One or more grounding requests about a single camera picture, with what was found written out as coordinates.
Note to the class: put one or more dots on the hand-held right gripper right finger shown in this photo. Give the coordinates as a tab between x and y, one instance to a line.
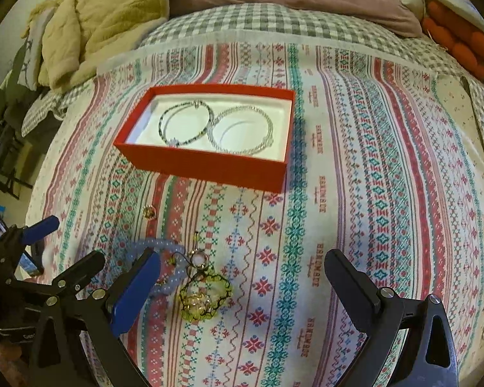
353	290

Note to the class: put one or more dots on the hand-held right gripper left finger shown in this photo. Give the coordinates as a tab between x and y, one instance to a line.
134	292

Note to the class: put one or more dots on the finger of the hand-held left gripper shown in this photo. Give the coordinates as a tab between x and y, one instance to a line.
42	226
80	269

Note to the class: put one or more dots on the pink round pendant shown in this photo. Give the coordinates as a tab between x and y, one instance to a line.
197	257

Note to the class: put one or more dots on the red cardboard box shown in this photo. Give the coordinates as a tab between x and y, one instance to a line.
226	165

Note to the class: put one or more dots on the patterned striped blanket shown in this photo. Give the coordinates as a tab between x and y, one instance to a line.
347	217

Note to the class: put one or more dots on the dark folding rack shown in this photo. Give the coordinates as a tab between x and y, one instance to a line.
2	145

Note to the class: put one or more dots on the olive green blanket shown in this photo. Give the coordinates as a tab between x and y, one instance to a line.
105	16

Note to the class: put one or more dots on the orange-red plush toy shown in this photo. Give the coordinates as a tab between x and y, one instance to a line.
455	38

